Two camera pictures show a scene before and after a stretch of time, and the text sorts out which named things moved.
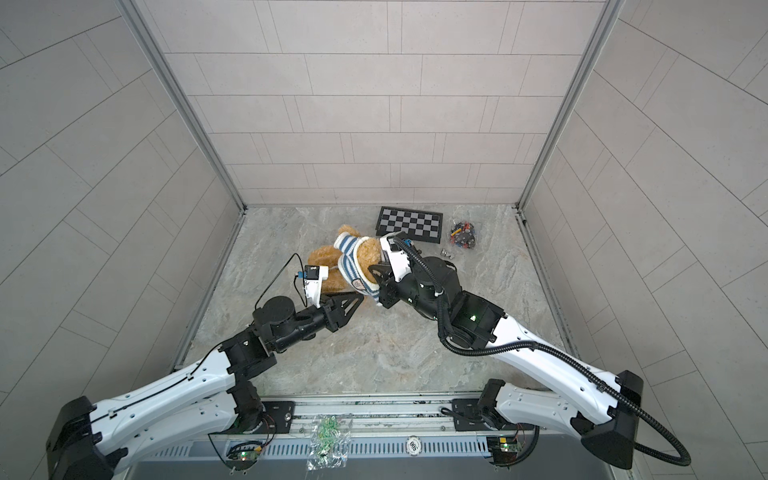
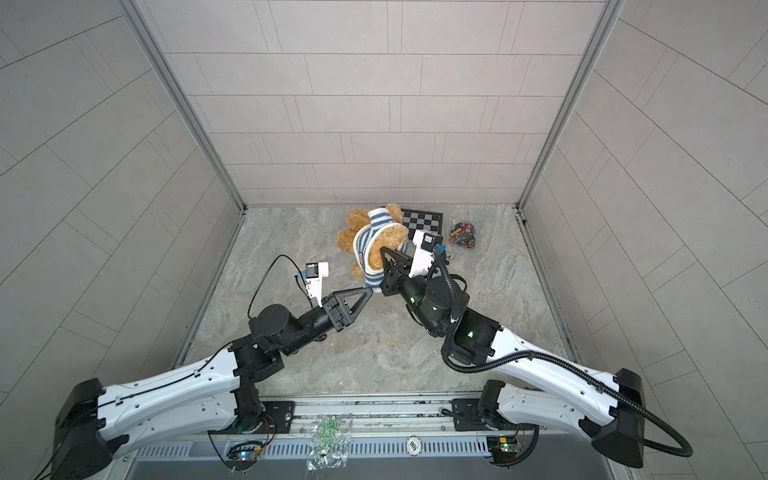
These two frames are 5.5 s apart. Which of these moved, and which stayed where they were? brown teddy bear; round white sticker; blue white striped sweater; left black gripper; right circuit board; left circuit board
Moved: blue white striped sweater; brown teddy bear
Stayed: round white sticker; right circuit board; left black gripper; left circuit board
